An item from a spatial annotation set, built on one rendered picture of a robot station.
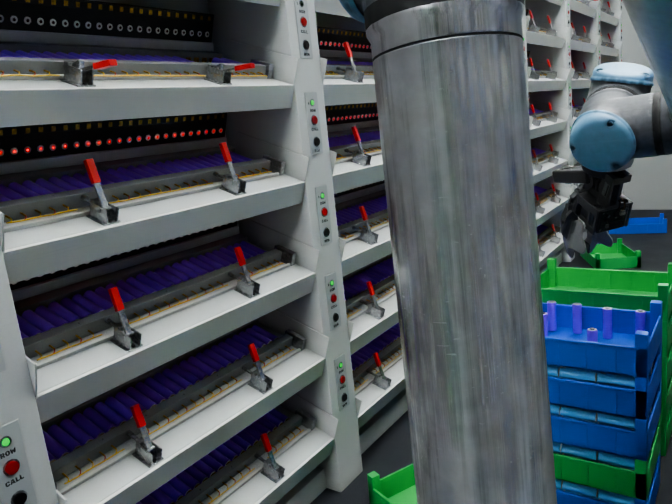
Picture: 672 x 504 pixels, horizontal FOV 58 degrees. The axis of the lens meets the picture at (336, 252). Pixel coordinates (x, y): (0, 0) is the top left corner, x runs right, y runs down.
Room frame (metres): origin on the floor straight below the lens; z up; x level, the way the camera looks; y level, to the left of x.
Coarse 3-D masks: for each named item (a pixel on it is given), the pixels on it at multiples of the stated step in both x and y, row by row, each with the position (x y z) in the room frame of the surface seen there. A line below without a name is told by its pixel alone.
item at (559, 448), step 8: (560, 448) 1.06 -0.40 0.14; (568, 448) 1.05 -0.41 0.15; (576, 448) 1.04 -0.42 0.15; (584, 448) 1.04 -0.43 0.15; (576, 456) 1.05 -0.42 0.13; (584, 456) 1.03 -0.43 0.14; (592, 456) 1.02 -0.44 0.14; (600, 456) 1.02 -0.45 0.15; (608, 456) 1.01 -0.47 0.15; (616, 456) 1.00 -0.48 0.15; (616, 464) 1.00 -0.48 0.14; (624, 464) 0.99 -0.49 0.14; (632, 464) 0.98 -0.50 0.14
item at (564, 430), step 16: (656, 400) 1.08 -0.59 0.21; (560, 416) 1.05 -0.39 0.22; (656, 416) 1.07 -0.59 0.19; (560, 432) 1.05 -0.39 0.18; (576, 432) 1.03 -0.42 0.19; (592, 432) 1.02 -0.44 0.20; (608, 432) 1.00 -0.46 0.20; (624, 432) 0.98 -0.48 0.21; (640, 432) 0.97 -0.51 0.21; (592, 448) 1.02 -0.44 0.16; (608, 448) 1.00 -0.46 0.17; (624, 448) 0.98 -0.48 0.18; (640, 448) 0.97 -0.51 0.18
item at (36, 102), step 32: (0, 32) 0.93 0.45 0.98; (32, 32) 0.96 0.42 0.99; (288, 64) 1.21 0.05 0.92; (0, 96) 0.74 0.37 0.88; (32, 96) 0.77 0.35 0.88; (64, 96) 0.81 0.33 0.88; (96, 96) 0.85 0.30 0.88; (128, 96) 0.89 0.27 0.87; (160, 96) 0.94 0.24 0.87; (192, 96) 0.99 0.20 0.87; (224, 96) 1.05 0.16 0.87; (256, 96) 1.12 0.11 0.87; (288, 96) 1.20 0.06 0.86
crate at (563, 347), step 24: (600, 312) 1.19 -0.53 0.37; (624, 312) 1.16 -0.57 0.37; (648, 312) 1.14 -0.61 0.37; (552, 336) 1.19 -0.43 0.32; (576, 336) 1.17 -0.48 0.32; (600, 336) 1.16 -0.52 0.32; (624, 336) 1.15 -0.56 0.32; (648, 336) 0.97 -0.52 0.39; (552, 360) 1.06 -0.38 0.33; (576, 360) 1.03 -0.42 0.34; (600, 360) 1.01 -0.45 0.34; (624, 360) 0.98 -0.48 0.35; (648, 360) 0.97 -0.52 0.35
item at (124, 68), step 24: (0, 72) 0.80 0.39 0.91; (24, 72) 0.82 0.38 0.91; (48, 72) 0.84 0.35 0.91; (96, 72) 0.91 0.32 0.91; (120, 72) 0.94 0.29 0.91; (144, 72) 0.98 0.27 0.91; (168, 72) 1.00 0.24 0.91; (192, 72) 1.06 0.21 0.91; (240, 72) 1.16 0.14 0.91; (264, 72) 1.21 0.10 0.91
